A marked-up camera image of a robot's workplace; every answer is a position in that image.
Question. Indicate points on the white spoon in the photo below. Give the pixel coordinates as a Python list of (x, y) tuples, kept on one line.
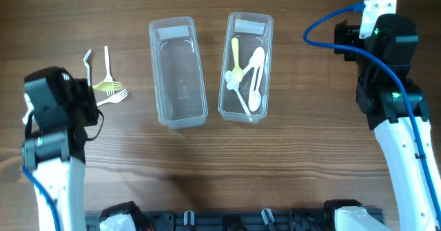
[(246, 70), (242, 102), (254, 99)]

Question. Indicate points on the white spoon vertical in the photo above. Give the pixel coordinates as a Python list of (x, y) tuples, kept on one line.
[(258, 57)]

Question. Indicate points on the clear plastic container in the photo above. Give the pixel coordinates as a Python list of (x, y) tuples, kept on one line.
[(178, 75), (252, 30)]

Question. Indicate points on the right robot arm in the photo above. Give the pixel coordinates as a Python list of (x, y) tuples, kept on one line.
[(403, 133)]

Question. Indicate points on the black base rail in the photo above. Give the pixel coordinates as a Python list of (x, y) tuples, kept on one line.
[(308, 219)]

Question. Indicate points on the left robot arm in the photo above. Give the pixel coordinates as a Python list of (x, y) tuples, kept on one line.
[(54, 147)]

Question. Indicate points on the left clear plastic container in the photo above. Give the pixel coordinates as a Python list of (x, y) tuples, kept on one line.
[(178, 75)]

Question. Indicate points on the cream plastic fork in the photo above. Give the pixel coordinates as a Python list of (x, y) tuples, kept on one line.
[(108, 86)]

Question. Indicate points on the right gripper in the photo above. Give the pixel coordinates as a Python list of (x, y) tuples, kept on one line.
[(344, 41)]

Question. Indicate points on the white fork diagonal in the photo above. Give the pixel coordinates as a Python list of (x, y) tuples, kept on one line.
[(115, 98)]

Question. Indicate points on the bent white plastic fork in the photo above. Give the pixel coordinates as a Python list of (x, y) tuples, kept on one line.
[(88, 66)]

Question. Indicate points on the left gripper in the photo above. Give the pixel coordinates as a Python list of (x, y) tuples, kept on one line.
[(89, 104)]

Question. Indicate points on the yellow plastic spoon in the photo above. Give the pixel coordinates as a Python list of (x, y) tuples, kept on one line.
[(237, 70)]

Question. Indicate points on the right clear plastic container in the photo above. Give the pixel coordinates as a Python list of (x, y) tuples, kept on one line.
[(252, 30)]

